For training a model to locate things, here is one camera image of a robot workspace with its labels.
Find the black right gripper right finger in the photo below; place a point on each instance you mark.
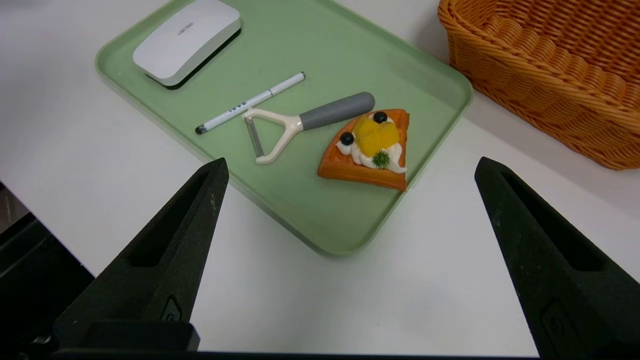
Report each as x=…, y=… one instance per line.
x=560, y=280

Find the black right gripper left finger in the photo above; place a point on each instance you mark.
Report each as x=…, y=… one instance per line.
x=150, y=280

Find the toy waffle fruit slice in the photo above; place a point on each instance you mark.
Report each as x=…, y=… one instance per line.
x=345, y=167

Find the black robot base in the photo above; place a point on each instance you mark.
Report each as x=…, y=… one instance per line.
x=30, y=280

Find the orange wicker basket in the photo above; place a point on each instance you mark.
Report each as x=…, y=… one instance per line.
x=550, y=65

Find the green plastic tray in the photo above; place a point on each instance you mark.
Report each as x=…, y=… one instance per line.
x=310, y=200

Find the white pen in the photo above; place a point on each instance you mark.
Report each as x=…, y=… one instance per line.
x=250, y=103

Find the white rectangular case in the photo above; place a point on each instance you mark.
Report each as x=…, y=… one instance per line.
x=185, y=40

